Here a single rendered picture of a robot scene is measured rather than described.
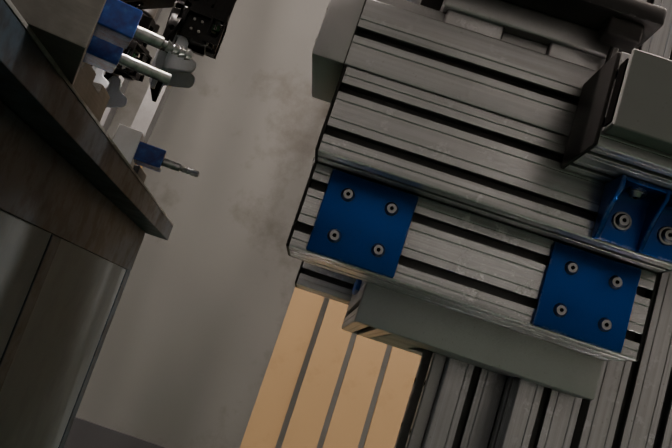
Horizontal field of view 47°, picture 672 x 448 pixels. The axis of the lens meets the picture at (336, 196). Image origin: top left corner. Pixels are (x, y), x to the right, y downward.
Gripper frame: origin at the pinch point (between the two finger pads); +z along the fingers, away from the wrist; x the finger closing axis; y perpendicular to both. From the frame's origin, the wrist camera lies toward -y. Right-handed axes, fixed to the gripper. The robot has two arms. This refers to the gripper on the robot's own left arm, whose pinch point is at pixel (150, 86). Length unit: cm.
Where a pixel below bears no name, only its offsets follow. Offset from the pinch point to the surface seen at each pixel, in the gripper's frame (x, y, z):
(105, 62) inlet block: -37.8, -0.4, 8.3
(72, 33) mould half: -56, 0, 11
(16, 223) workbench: -24.3, -5.1, 26.0
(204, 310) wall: 196, 26, 30
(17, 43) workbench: -57, -3, 14
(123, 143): -2.6, -0.3, 9.9
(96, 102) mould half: -6.4, -5.3, 6.4
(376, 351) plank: 145, 84, 24
